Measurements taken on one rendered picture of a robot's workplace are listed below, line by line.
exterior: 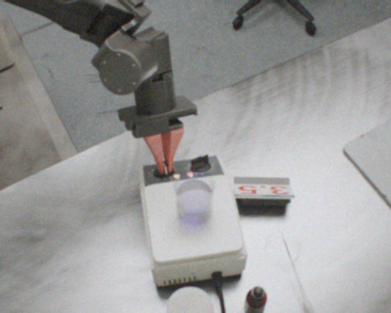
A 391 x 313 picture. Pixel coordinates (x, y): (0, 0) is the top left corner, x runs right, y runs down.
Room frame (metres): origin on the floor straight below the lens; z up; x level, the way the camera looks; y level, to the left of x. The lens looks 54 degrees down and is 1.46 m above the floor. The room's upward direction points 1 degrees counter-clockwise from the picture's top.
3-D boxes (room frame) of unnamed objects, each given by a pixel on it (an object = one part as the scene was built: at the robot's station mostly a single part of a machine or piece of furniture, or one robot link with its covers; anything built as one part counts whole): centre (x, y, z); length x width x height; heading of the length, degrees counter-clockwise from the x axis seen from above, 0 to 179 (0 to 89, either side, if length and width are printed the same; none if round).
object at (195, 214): (0.35, 0.01, 0.87); 0.06 x 0.05 x 0.08; 155
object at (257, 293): (0.24, -0.07, 0.78); 0.03 x 0.03 x 0.07
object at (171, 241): (0.34, 0.01, 0.83); 0.12 x 0.12 x 0.01; 8
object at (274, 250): (0.33, -0.12, 0.76); 0.06 x 0.06 x 0.02
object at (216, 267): (0.37, 0.01, 0.79); 0.22 x 0.13 x 0.08; 8
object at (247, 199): (0.43, -0.10, 0.77); 0.09 x 0.06 x 0.04; 87
